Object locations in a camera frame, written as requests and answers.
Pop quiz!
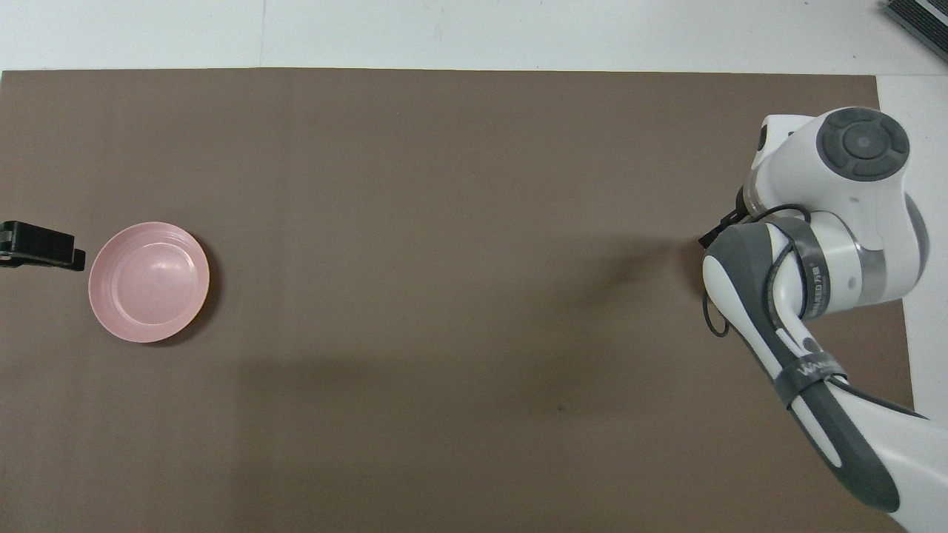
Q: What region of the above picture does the pink plate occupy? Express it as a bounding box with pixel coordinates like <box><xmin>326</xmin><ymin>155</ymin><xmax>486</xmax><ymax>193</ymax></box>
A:
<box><xmin>88</xmin><ymin>221</ymin><xmax>211</xmax><ymax>343</ymax></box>

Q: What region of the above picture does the grey ribbed device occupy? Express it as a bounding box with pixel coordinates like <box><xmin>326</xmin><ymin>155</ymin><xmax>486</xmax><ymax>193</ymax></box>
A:
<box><xmin>885</xmin><ymin>0</ymin><xmax>948</xmax><ymax>44</ymax></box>

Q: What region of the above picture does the brown table mat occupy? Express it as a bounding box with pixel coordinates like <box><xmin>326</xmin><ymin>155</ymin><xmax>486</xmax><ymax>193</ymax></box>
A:
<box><xmin>0</xmin><ymin>68</ymin><xmax>928</xmax><ymax>533</ymax></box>

